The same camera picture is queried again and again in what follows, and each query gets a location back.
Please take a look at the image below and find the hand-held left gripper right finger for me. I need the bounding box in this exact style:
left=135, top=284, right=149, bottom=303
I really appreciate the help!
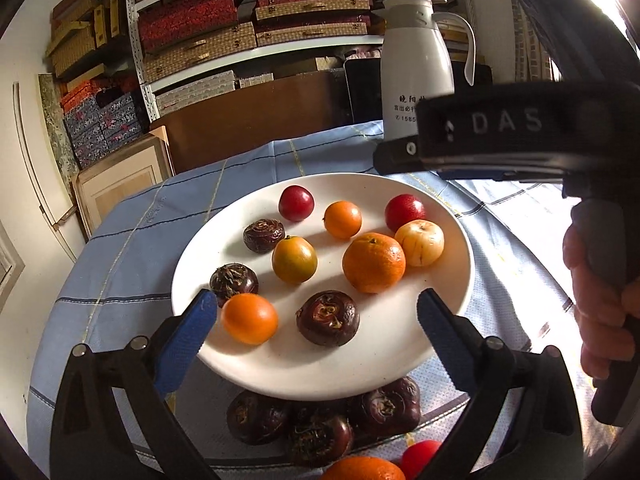
left=416, top=288, right=583, bottom=480

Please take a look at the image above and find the small bright red plum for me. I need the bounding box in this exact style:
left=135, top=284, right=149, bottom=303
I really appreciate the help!
left=401, top=440, right=443, bottom=480

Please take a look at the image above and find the dark red plum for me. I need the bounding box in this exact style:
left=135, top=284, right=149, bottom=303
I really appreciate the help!
left=384, top=194, right=427, bottom=233
left=278, top=185, right=315, bottom=222

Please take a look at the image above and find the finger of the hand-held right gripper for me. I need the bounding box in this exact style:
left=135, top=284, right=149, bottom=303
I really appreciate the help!
left=372, top=136, right=563, bottom=184

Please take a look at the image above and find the pile of blue patterned boxes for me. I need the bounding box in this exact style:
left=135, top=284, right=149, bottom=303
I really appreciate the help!
left=60, top=77, right=151, bottom=168

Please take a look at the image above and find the pale ribbed hanging panel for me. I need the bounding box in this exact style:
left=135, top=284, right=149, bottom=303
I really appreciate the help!
left=510, top=0, right=556, bottom=83

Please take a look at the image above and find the pile of tan cardboard boxes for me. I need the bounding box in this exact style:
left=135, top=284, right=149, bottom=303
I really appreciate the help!
left=47, top=0, right=136, bottom=78

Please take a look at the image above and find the pale wooden picture frame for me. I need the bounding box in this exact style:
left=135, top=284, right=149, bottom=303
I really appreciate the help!
left=72, top=127, right=173, bottom=238

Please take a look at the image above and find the large orange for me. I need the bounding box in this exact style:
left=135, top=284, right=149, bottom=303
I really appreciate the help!
left=342, top=232, right=407, bottom=294

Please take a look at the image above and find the medium orange mandarin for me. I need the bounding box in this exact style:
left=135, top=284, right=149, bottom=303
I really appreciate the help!
left=320, top=456, right=407, bottom=480

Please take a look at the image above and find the white plate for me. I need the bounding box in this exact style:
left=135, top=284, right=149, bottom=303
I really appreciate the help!
left=171, top=172, right=475, bottom=402

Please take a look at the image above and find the dark brown water chestnut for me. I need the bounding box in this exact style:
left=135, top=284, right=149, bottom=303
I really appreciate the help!
left=243, top=219, right=286, bottom=254
left=226, top=391, right=293, bottom=446
left=350, top=376, right=422, bottom=436
left=209, top=263, right=259, bottom=308
left=296, top=290, right=360, bottom=347
left=287, top=412, right=355, bottom=468

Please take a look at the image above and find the stack of woven gift boxes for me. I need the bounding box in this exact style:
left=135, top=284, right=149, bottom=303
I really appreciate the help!
left=135, top=0, right=471, bottom=103

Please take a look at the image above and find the yellow-green citrus fruit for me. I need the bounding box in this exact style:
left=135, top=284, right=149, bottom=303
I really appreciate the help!
left=272, top=236, right=318, bottom=283

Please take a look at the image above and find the person's right hand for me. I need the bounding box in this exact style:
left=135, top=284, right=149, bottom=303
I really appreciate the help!
left=562, top=220, right=633, bottom=388

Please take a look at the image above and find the blue checked tablecloth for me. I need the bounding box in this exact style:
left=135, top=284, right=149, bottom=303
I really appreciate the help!
left=25, top=125, right=601, bottom=480

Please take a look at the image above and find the small orange kumquat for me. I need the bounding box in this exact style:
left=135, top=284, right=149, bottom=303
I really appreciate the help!
left=323, top=201, right=363, bottom=239
left=221, top=293, right=279, bottom=345

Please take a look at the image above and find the white metal shelf rack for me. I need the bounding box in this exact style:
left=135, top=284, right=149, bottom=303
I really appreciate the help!
left=124, top=0, right=476, bottom=106

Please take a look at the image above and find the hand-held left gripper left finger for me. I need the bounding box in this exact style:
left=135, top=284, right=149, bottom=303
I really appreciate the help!
left=50, top=289, right=221, bottom=480

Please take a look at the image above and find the green marbled slab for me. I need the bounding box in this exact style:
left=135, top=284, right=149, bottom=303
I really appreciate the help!
left=39, top=74, right=81, bottom=171

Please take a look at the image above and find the brown wooden chair back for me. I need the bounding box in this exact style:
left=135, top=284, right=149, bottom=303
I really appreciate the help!
left=150, top=70, right=353, bottom=173

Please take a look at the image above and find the white thermos jug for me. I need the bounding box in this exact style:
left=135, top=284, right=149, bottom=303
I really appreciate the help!
left=372, top=0, right=476, bottom=141

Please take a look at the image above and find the pale yellow striped fruit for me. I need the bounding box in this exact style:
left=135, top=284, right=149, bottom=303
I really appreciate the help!
left=394, top=220, right=445, bottom=267

